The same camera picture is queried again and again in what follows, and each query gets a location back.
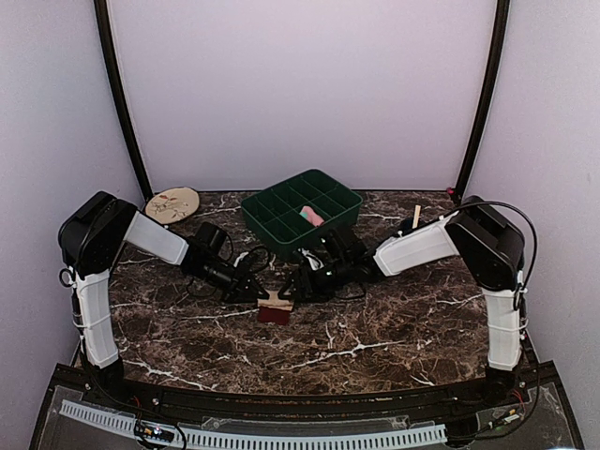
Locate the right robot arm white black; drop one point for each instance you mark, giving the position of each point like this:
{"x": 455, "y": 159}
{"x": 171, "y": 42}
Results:
{"x": 489, "y": 244}

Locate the small circuit board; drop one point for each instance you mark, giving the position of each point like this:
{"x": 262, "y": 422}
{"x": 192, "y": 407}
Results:
{"x": 151, "y": 432}

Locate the pink patterned sock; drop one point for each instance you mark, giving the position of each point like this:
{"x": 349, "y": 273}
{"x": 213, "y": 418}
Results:
{"x": 310, "y": 215}

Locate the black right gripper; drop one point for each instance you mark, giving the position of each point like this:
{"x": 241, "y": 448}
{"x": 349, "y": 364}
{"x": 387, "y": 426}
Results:
{"x": 299, "y": 276}

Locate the dark blue mug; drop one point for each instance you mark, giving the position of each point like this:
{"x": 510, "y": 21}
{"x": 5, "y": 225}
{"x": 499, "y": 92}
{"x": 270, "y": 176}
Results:
{"x": 406, "y": 225}

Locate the black front rail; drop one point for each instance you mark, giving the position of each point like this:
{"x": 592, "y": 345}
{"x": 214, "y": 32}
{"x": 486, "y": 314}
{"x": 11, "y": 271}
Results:
{"x": 191, "y": 404}

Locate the wooden stick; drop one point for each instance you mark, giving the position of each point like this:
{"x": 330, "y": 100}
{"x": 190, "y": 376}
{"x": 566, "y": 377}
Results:
{"x": 416, "y": 216}

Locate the white slotted cable duct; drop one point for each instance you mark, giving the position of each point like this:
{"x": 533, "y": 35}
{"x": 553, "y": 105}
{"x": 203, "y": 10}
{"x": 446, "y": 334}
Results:
{"x": 230, "y": 434}

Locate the left black frame post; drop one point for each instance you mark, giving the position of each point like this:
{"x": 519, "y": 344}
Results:
{"x": 105, "y": 34}

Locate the green compartment tray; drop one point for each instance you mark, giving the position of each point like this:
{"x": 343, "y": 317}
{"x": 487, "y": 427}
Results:
{"x": 296, "y": 212}

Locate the black frame post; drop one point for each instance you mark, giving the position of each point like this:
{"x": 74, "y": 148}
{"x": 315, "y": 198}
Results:
{"x": 486, "y": 95}
{"x": 105, "y": 34}

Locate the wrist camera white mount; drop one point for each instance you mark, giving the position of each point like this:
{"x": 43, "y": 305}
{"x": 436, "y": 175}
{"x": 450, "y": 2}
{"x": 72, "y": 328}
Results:
{"x": 240, "y": 258}
{"x": 314, "y": 262}

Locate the right black frame post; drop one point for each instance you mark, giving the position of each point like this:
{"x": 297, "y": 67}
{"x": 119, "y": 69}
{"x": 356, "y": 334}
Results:
{"x": 486, "y": 95}

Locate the round beige floral coaster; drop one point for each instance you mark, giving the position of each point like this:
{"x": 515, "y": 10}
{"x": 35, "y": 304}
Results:
{"x": 173, "y": 205}

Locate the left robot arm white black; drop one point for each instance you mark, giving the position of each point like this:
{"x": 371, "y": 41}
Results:
{"x": 91, "y": 239}

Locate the beige striped sock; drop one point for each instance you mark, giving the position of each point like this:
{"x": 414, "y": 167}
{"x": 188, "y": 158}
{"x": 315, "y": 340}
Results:
{"x": 273, "y": 309}

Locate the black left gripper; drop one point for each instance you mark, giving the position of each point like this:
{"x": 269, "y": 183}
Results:
{"x": 242, "y": 280}

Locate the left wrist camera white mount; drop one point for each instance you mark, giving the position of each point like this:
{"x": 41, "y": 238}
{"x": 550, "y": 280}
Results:
{"x": 240, "y": 258}

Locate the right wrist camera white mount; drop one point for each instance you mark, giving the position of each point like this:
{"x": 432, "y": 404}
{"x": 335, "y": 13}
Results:
{"x": 314, "y": 262}

